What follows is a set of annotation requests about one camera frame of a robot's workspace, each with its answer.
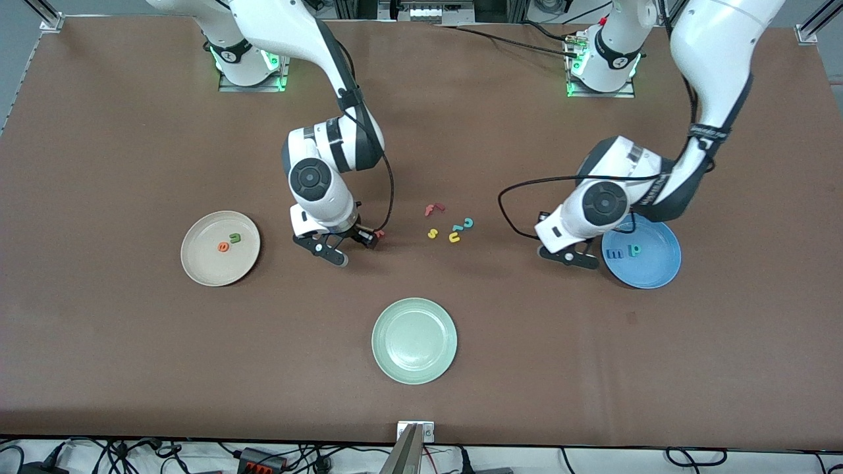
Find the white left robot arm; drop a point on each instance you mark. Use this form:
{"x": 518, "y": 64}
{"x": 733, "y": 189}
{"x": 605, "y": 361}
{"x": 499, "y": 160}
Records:
{"x": 711, "y": 52}

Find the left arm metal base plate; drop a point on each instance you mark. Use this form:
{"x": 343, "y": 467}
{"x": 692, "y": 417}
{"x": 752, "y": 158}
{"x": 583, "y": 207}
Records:
{"x": 625, "y": 94}

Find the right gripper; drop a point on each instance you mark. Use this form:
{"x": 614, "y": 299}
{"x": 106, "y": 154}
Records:
{"x": 361, "y": 232}

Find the black orange power strip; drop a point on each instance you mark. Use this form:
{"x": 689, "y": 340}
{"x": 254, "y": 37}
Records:
{"x": 260, "y": 461}

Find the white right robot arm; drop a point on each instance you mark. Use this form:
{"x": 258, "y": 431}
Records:
{"x": 290, "y": 20}

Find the pale green plate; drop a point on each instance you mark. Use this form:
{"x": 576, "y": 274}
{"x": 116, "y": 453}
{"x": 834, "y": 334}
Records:
{"x": 414, "y": 340}

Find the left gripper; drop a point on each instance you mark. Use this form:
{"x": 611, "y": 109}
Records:
{"x": 590, "y": 240}

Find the blue plate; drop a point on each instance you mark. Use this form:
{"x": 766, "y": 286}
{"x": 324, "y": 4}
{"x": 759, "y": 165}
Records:
{"x": 652, "y": 270}

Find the beige brown plate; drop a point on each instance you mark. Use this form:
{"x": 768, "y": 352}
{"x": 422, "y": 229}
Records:
{"x": 220, "y": 263}

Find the grey electrical box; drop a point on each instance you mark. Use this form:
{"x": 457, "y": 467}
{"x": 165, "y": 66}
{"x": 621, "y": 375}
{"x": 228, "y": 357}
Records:
{"x": 428, "y": 12}

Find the silver table edge bracket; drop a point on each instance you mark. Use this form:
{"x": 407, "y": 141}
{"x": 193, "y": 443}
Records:
{"x": 428, "y": 432}

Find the blue letter m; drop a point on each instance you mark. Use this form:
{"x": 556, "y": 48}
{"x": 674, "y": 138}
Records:
{"x": 616, "y": 254}

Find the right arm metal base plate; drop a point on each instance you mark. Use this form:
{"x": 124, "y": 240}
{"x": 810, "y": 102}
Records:
{"x": 230, "y": 87}

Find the grey metal mounting pole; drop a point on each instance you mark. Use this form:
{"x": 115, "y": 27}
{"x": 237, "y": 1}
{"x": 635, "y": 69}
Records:
{"x": 403, "y": 457}

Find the black power plug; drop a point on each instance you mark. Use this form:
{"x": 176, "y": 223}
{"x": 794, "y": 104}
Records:
{"x": 466, "y": 462}

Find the silver table corner bracket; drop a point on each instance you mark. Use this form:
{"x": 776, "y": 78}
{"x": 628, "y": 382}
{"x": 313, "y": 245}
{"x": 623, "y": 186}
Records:
{"x": 805, "y": 33}
{"x": 51, "y": 25}

